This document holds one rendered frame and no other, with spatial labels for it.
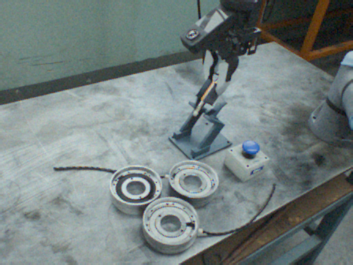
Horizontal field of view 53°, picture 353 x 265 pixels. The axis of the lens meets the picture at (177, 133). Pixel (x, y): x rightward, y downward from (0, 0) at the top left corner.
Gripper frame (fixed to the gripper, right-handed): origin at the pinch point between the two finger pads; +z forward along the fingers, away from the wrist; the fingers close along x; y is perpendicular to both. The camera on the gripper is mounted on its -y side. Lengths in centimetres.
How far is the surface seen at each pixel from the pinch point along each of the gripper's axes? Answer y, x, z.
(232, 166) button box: -0.7, -11.8, 14.1
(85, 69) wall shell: 35, 147, 82
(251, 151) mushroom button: 1.5, -13.9, 8.7
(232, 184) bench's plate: -3.3, -15.1, 15.9
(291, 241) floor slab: 61, -12, 96
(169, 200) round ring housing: -19.9, -13.3, 12.5
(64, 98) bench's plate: -22.3, 32.4, 15.9
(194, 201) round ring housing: -15.5, -15.7, 13.1
